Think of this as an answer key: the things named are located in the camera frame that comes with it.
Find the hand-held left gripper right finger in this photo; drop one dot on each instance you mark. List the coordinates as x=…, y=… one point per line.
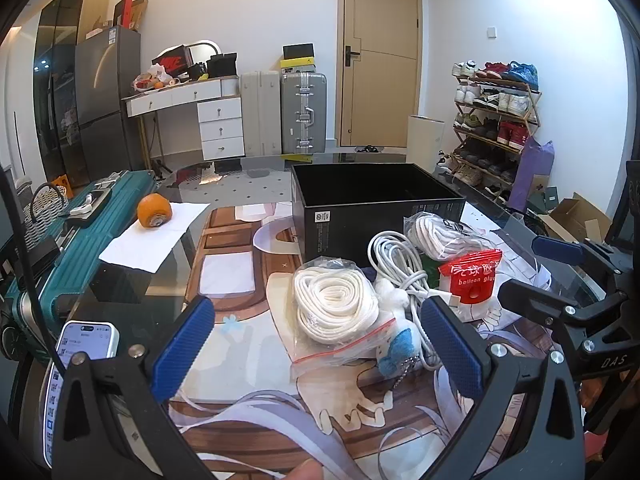
x=450, y=341

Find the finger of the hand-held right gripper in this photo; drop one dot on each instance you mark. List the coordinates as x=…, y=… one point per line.
x=554, y=249
x=530, y=301

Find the white paper sheet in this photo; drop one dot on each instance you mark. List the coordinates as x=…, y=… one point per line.
x=145, y=245

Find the green box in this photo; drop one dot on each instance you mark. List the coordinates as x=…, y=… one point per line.
x=547, y=200

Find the purple bag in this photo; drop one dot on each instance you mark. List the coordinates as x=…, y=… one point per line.
x=532, y=175

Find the brown cardboard box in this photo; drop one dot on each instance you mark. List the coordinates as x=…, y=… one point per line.
x=575, y=220

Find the dark slippers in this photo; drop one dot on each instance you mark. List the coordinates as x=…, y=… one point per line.
x=367, y=149

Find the beige door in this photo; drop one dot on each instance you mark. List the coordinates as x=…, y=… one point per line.
x=385, y=35

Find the beige suitcase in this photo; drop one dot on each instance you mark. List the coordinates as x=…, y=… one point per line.
x=260, y=115

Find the orange roller on paper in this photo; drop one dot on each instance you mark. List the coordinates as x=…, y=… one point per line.
x=154, y=210

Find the small orange bag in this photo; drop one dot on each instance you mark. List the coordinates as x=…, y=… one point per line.
x=63, y=186

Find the black shoe box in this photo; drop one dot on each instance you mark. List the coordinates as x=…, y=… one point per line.
x=298, y=52

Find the white desk with drawers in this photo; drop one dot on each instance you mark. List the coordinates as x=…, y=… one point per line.
x=220, y=125

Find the grey refrigerator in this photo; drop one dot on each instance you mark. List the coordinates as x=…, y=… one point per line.
x=105, y=85

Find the red glue packet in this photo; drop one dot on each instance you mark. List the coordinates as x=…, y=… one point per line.
x=470, y=285

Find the black bag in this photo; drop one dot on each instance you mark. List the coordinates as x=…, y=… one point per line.
x=222, y=66

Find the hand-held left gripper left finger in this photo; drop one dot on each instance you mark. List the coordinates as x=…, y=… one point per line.
x=182, y=345

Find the woven basket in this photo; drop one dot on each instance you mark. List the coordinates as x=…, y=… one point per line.
x=45, y=212

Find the printed cartoon table mat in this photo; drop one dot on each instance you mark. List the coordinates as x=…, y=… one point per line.
x=240, y=310

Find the red and black carton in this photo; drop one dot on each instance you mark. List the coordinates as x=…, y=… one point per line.
x=129, y=10

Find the teal suitcase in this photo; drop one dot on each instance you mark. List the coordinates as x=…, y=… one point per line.
x=75, y=256

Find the red shoe box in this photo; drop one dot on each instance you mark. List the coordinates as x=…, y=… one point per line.
x=170, y=60

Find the black pouch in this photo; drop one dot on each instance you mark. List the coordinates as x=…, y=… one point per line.
x=42, y=256

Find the bag of fruit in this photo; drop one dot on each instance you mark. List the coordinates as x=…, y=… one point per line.
x=150, y=82

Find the wooden shoe rack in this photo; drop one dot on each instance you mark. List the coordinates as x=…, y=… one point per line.
x=495, y=110

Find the yellow shoe box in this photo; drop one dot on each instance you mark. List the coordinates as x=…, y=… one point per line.
x=297, y=67

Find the person's left hand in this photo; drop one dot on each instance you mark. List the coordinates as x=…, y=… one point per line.
x=307, y=471

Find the black cardboard box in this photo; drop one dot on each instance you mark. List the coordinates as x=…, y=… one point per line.
x=350, y=230

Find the white and blue plush toy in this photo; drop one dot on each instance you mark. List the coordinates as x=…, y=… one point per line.
x=400, y=347

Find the black glass cabinet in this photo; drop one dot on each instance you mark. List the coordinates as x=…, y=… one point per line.
x=55, y=60

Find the white air purifier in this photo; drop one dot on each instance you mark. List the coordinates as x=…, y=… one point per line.
x=425, y=137

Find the silver suitcase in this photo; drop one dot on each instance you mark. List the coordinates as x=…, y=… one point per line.
x=302, y=115

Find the round white mirror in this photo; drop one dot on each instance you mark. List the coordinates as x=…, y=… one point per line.
x=202, y=50

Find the white smartphone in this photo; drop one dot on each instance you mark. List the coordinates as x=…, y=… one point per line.
x=85, y=341

